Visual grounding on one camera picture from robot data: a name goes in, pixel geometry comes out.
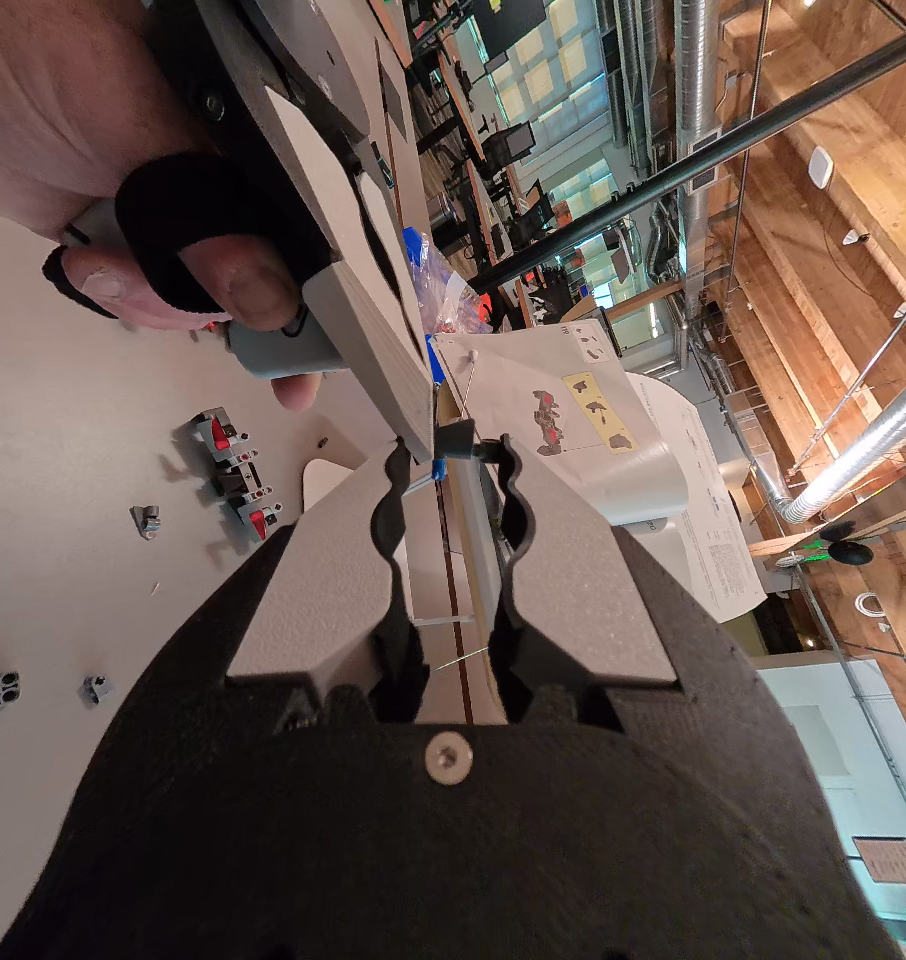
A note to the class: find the white tray board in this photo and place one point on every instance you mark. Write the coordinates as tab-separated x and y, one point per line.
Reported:
333	487

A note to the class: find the lego instruction booklet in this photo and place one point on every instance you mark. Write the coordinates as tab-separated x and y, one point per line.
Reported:
573	465

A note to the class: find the silver ventilation duct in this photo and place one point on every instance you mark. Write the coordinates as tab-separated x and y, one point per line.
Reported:
696	90
872	442

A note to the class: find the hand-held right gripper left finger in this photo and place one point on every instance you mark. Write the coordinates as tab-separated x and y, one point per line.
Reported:
325	585

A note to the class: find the small grey lego piece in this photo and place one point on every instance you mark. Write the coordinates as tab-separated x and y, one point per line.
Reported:
97	688

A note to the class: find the grey lego wedge piece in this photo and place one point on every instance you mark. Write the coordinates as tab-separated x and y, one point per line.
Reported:
147	523

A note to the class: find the black metal pole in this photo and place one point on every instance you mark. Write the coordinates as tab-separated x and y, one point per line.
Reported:
722	142

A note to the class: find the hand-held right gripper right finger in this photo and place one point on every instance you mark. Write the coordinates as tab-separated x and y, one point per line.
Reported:
580	592

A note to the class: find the clear plastic bag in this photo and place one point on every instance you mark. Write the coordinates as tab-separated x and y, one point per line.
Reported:
449	289

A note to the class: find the person's left hand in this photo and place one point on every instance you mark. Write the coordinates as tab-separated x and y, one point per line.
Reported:
48	90

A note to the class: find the grey red lego model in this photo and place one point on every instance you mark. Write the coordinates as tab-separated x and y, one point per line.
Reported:
224	439

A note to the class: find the wooden sign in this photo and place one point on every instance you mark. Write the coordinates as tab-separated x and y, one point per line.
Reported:
891	861

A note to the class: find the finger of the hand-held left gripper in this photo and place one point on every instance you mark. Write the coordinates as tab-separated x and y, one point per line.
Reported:
389	225
370	337

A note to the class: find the black round ceiling lamp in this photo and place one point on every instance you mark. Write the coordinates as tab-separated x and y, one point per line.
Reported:
850	553
839	529

